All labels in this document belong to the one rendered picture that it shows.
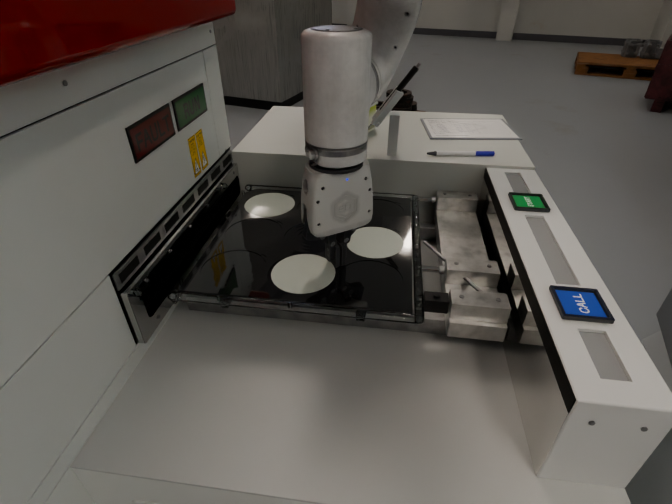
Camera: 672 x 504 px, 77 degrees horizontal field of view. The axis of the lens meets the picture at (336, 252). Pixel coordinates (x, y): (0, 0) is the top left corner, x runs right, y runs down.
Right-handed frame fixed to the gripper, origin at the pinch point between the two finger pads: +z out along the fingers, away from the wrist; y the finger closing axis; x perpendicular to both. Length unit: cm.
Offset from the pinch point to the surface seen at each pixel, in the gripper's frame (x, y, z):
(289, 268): 2.0, -7.3, 2.0
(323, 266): -0.2, -2.3, 1.9
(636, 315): 10, 158, 92
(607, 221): 68, 224, 92
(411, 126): 33, 39, -4
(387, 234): 3.1, 12.1, 2.0
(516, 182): -0.3, 38.5, -3.6
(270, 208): 21.9, -2.9, 2.1
